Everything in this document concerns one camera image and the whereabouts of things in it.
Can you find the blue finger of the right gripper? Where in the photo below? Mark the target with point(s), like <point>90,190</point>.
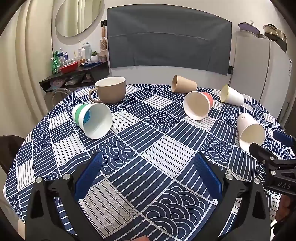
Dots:
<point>284,138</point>
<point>260,154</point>

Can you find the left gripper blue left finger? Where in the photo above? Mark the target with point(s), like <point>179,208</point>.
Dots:
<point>87,175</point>

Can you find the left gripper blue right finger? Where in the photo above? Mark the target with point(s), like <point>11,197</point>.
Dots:
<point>207,174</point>

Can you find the white paper cup green band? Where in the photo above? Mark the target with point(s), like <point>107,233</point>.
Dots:
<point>95,120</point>

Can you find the white paper cup pink marks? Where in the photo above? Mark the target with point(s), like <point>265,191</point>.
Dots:
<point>249,131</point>

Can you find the white paper cup yellow rim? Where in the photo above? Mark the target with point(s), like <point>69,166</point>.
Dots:
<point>231,96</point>

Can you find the white paper cup orange band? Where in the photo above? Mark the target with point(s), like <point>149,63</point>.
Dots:
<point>197,105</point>

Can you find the brown kraft paper cup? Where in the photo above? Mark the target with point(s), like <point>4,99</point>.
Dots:
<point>182,85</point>

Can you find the person's right hand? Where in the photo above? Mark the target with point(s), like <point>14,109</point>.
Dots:
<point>284,207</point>

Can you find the person's left hand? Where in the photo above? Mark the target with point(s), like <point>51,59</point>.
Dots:
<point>142,238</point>

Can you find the blue white patterned tablecloth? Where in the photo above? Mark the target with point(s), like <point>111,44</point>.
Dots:
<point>148,184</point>

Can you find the white refrigerator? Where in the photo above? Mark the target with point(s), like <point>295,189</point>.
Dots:
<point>262,71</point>

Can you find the dark brown chair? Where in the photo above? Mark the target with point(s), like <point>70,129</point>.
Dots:
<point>9,147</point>

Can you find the transparent acrylic chair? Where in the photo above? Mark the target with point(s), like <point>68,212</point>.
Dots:
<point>58,95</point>

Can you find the beige ceramic mug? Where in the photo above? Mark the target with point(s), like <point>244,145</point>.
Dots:
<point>109,90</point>

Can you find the metal pot on fridge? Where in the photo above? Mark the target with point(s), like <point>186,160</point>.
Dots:
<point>275,34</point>

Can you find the red bowl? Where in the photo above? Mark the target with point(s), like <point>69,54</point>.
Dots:
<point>69,68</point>

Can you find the green plastic bottle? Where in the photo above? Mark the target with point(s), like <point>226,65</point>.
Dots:
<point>55,63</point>

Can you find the small potted plant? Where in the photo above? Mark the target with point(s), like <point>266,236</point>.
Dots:
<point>94,57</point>

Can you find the purple bowl on fridge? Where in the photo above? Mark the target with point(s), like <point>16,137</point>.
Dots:
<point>246,27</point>

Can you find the white spray bottle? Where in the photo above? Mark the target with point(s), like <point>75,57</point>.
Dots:
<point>88,51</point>

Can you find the wooden hair brush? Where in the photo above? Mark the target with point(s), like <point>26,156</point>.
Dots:
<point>103,41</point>

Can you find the beige curtain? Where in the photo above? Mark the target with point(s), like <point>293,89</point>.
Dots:
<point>26,51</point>

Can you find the black wall shelf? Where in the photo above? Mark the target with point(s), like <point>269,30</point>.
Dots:
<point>95,72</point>

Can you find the dark grey wall cloth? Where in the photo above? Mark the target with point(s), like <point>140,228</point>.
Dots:
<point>166,35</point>

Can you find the oval wall mirror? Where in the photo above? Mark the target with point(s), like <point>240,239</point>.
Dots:
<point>75,16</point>

